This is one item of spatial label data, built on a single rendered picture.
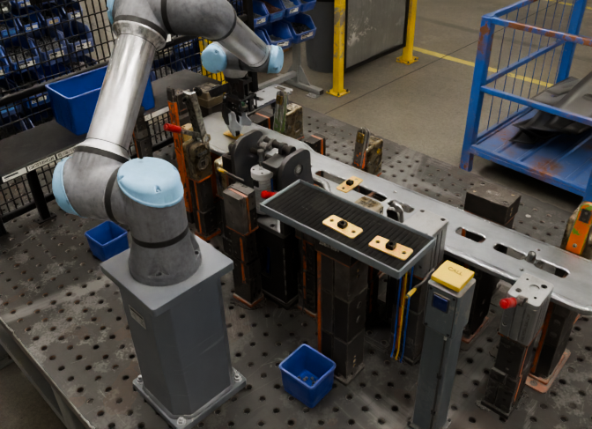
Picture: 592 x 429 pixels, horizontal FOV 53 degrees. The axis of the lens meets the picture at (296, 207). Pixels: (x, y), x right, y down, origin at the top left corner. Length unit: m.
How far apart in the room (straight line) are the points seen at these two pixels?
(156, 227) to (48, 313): 0.78
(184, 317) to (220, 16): 0.64
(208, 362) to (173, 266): 0.29
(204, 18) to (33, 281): 1.06
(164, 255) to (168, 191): 0.14
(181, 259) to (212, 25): 0.50
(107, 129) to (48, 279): 0.85
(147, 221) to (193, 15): 0.44
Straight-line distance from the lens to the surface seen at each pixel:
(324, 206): 1.33
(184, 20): 1.32
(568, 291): 1.45
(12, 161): 1.99
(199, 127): 1.83
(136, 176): 1.17
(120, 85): 1.30
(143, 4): 1.35
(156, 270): 1.25
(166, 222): 1.18
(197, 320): 1.32
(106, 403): 1.61
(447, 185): 2.31
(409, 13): 5.28
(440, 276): 1.16
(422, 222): 1.38
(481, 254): 1.50
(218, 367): 1.46
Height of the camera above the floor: 1.91
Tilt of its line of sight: 34 degrees down
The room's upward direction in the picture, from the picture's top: 2 degrees counter-clockwise
